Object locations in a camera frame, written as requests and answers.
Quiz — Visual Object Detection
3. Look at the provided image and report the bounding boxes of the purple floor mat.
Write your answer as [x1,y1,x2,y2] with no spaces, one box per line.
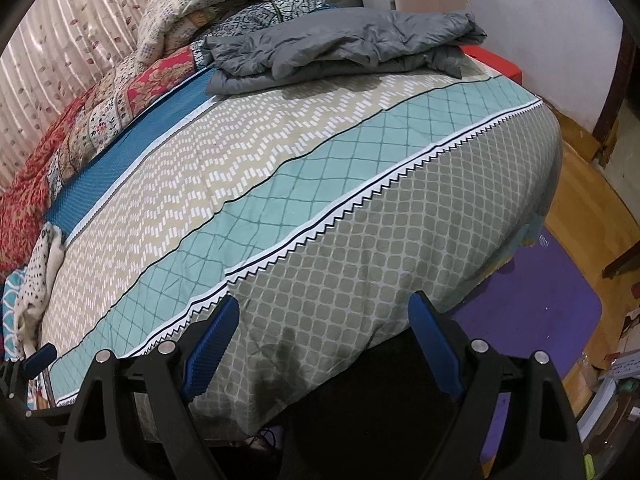
[449,226,604,466]

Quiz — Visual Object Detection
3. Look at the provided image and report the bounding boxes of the white dotted fleece blanket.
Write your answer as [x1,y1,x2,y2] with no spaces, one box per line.
[14,222,65,358]

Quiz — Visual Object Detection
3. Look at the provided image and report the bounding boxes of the teal patterned pillow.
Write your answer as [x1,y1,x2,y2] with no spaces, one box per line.
[1,268,26,361]

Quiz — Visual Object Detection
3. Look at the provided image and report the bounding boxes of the red box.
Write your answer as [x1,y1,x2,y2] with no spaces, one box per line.
[462,46,523,84]

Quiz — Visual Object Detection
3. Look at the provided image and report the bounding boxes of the patterned bed sheet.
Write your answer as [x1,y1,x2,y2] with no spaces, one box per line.
[41,54,562,434]

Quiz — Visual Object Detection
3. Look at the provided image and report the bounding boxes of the floral beige curtain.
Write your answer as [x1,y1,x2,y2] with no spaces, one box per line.
[1,0,148,188]

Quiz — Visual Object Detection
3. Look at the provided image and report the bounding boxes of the red floral patchwork quilt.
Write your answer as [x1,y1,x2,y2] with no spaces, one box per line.
[0,0,327,276]

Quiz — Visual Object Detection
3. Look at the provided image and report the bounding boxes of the grey quilted puffer jacket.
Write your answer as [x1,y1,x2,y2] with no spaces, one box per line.
[203,8,486,96]

